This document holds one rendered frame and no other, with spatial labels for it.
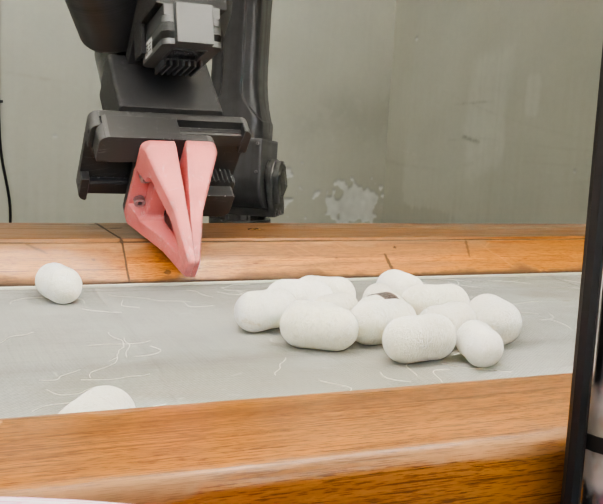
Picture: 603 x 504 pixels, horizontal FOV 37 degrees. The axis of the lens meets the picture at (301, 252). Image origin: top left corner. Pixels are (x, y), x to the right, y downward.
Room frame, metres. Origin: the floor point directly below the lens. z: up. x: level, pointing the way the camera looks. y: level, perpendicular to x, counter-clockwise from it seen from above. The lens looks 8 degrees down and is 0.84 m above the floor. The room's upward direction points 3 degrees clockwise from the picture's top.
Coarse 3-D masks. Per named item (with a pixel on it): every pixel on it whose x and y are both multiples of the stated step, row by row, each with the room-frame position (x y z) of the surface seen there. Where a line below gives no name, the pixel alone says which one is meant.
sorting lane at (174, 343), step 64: (0, 320) 0.43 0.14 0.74; (64, 320) 0.44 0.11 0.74; (128, 320) 0.45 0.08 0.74; (192, 320) 0.45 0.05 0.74; (576, 320) 0.50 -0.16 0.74; (0, 384) 0.33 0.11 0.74; (64, 384) 0.33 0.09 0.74; (128, 384) 0.34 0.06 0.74; (192, 384) 0.34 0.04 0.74; (256, 384) 0.35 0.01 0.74; (320, 384) 0.35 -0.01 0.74; (384, 384) 0.35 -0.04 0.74
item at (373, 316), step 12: (372, 300) 0.42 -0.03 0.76; (384, 300) 0.42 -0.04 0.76; (396, 300) 0.43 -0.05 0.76; (360, 312) 0.41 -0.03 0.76; (372, 312) 0.41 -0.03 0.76; (384, 312) 0.41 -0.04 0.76; (396, 312) 0.42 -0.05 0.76; (408, 312) 0.42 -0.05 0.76; (360, 324) 0.41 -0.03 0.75; (372, 324) 0.41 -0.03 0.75; (384, 324) 0.41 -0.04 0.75; (360, 336) 0.41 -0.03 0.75; (372, 336) 0.41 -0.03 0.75
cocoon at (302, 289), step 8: (280, 280) 0.47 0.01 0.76; (288, 280) 0.47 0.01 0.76; (296, 280) 0.47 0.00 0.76; (304, 280) 0.47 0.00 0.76; (312, 280) 0.47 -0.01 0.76; (288, 288) 0.46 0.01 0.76; (296, 288) 0.46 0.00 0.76; (304, 288) 0.46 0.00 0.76; (312, 288) 0.46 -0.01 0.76; (320, 288) 0.46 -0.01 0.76; (328, 288) 0.47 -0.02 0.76; (296, 296) 0.46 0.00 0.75; (304, 296) 0.46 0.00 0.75; (312, 296) 0.46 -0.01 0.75
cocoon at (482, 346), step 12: (468, 324) 0.40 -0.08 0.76; (480, 324) 0.39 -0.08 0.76; (468, 336) 0.39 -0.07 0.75; (480, 336) 0.38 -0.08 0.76; (492, 336) 0.38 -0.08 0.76; (468, 348) 0.38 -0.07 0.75; (480, 348) 0.38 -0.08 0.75; (492, 348) 0.38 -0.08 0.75; (468, 360) 0.39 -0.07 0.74; (480, 360) 0.38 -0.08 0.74; (492, 360) 0.38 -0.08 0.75
